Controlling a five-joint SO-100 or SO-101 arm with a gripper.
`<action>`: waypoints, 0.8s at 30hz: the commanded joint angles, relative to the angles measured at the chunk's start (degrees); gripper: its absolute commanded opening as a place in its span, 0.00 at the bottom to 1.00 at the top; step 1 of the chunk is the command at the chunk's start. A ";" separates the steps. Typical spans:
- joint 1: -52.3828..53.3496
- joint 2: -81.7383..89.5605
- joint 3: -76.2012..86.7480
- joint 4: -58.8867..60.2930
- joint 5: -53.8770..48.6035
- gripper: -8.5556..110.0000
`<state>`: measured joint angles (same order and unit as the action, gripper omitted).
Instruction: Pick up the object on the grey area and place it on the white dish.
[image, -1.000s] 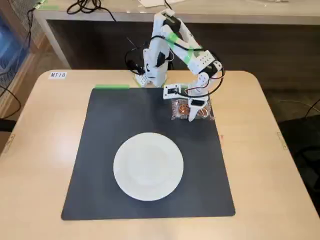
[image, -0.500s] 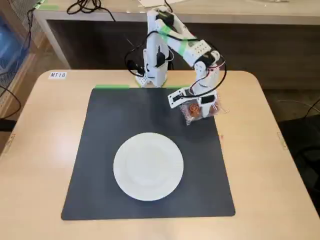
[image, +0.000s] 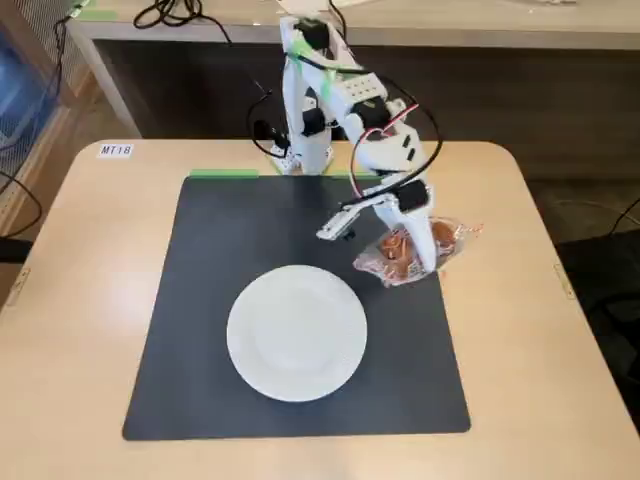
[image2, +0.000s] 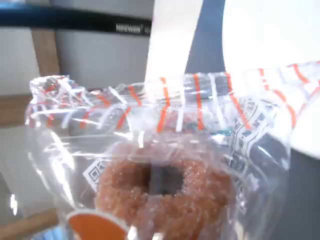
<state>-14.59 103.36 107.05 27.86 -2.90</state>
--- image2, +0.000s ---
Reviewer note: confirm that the sugar donut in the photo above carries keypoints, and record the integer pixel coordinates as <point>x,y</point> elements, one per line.
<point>165,195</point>

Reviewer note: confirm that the white round dish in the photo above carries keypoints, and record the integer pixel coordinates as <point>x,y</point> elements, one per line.
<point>270,32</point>

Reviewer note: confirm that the black Neewer stand pole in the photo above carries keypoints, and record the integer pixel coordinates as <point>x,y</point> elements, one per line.
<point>75,21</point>

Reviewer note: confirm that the brown wooden cross frame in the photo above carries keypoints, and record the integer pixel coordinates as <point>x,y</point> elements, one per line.
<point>46,52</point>

